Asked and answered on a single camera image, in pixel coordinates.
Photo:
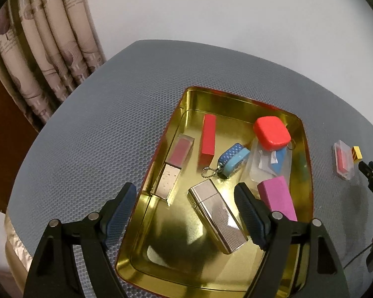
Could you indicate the pink rectangular block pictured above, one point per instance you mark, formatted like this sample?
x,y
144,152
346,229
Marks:
x,y
275,194

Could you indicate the yellow striped cube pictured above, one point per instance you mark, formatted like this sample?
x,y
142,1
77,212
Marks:
x,y
356,154

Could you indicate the clear box with red card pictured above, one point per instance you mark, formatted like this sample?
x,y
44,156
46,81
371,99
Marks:
x,y
344,162

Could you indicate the gold lipstick with clear cap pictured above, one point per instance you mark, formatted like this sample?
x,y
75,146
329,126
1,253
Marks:
x,y
175,161

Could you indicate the red gold toffee tin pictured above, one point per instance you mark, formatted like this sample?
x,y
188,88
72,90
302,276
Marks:
x,y
186,237

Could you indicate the red rounded case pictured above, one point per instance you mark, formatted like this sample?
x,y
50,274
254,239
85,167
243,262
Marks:
x,y
271,133

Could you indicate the grey honeycomb table mat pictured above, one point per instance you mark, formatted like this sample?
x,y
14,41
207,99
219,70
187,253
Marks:
x,y
106,132

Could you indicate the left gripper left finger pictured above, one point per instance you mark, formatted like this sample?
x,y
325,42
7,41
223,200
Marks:
x,y
53,271

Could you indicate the blue patterned keychain case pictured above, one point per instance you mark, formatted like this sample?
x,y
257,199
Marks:
x,y
228,163

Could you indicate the red rectangular block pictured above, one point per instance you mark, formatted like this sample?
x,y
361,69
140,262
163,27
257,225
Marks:
x,y
208,140

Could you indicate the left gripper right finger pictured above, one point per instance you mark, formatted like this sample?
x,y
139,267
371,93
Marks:
x,y
318,271

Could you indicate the beige patterned curtain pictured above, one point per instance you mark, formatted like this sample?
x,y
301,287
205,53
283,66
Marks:
x,y
47,49

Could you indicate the clear box with blue paper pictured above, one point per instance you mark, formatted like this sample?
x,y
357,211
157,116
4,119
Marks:
x,y
264,165

